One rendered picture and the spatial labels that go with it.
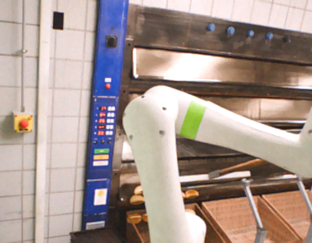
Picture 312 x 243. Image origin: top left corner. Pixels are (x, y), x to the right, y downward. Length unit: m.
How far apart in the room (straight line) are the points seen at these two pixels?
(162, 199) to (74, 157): 1.30
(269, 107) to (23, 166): 1.77
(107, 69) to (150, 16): 0.39
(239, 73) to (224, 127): 1.57
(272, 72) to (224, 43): 0.48
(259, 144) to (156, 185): 0.31
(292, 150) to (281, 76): 1.82
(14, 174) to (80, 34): 0.83
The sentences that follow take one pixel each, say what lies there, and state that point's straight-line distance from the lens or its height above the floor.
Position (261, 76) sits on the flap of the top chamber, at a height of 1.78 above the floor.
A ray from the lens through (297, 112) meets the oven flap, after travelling 3.03.
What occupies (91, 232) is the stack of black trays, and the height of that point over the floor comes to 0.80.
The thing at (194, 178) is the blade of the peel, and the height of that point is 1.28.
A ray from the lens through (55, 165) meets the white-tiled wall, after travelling 2.12.
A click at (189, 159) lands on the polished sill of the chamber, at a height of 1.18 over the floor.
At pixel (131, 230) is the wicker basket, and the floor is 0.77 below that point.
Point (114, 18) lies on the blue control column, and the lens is 2.03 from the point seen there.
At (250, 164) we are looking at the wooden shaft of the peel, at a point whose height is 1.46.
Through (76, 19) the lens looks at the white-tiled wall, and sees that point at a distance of 1.99.
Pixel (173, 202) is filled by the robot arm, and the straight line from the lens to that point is 0.90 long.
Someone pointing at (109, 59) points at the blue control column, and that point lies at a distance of 2.03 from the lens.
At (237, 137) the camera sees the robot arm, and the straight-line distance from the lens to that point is 1.00.
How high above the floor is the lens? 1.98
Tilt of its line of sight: 20 degrees down
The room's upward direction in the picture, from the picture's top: 7 degrees clockwise
